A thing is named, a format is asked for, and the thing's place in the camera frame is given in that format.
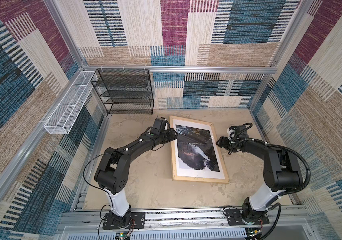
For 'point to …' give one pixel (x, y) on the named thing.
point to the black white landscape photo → (196, 150)
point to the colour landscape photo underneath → (196, 147)
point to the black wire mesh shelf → (125, 91)
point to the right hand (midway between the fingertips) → (220, 145)
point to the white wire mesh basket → (61, 120)
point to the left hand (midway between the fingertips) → (177, 132)
